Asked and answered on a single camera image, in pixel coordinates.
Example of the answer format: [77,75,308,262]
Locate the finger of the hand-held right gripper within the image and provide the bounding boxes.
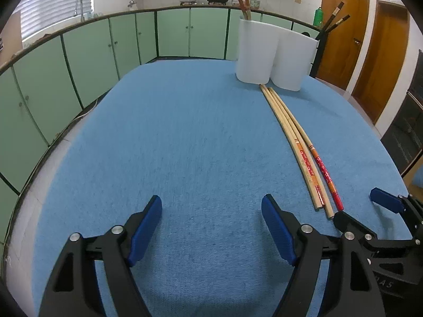
[369,187,423,236]
[333,211,381,249]

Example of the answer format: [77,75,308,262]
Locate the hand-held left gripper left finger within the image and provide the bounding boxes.
[39,195,163,317]

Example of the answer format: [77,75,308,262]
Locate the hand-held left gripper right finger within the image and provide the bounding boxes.
[261,194,385,317]

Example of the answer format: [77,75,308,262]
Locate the black chopstick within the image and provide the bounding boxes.
[320,14,351,37]
[319,2,345,35]

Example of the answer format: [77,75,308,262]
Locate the white double utensil holder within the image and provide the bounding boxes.
[235,18,318,92]

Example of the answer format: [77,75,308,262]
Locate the dark glass cabinet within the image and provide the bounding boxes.
[380,49,423,179]

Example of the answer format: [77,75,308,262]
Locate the blue table mat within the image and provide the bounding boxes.
[31,58,413,317]

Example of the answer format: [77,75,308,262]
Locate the wooden door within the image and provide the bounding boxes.
[311,0,371,91]
[350,0,410,126]

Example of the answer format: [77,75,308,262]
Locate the green base cabinets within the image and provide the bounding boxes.
[0,6,323,238]

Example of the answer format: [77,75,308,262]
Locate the brown cardboard board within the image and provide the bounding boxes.
[0,15,22,60]

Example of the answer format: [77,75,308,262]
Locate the metal kitchen faucet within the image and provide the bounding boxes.
[73,0,85,23]

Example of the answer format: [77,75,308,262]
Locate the white window blinds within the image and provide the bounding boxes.
[20,0,93,42]

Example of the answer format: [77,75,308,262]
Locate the white cable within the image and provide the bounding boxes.
[71,98,100,123]

